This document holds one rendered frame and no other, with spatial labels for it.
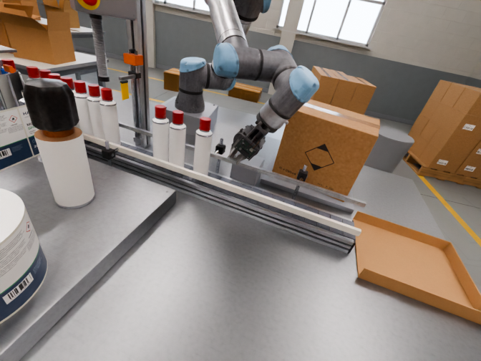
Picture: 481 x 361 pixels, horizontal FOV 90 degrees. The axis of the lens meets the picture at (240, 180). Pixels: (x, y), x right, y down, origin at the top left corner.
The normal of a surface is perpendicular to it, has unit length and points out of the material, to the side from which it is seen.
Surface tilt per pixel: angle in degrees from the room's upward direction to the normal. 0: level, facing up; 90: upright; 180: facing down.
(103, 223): 0
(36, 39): 90
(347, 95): 90
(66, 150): 90
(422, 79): 90
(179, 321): 0
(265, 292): 0
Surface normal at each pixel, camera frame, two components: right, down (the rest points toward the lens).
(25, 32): -0.07, 0.54
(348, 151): -0.47, 0.42
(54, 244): 0.17, -0.82
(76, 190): 0.69, 0.50
